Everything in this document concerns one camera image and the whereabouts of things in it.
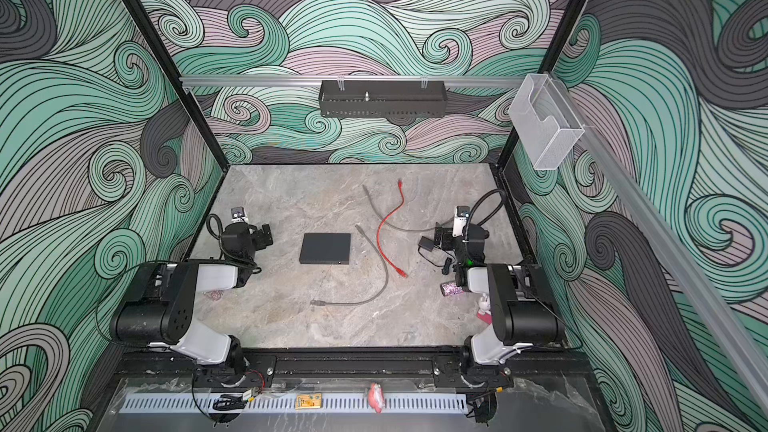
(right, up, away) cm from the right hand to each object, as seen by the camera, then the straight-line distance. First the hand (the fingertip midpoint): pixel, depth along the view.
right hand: (454, 222), depth 94 cm
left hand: (-66, -1, 0) cm, 66 cm away
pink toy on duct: (-25, -36, -28) cm, 52 cm away
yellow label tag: (-41, -39, -25) cm, 62 cm away
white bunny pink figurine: (+4, -20, -16) cm, 26 cm away
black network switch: (-42, -9, +2) cm, 43 cm away
